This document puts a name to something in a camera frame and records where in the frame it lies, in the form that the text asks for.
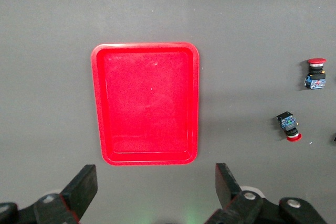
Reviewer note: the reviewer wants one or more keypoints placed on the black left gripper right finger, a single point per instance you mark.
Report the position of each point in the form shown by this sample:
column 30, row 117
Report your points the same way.
column 228, row 187

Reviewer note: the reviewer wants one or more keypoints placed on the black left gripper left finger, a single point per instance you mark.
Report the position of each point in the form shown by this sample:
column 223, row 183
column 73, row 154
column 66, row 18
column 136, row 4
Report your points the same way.
column 78, row 190

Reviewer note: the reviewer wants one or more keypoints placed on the red plastic tray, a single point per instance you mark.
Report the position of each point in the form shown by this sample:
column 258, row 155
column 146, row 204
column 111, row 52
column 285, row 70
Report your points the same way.
column 147, row 103

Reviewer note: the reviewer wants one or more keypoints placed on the red mushroom push button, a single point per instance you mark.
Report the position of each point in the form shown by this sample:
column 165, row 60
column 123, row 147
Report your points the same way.
column 316, row 75
column 288, row 126

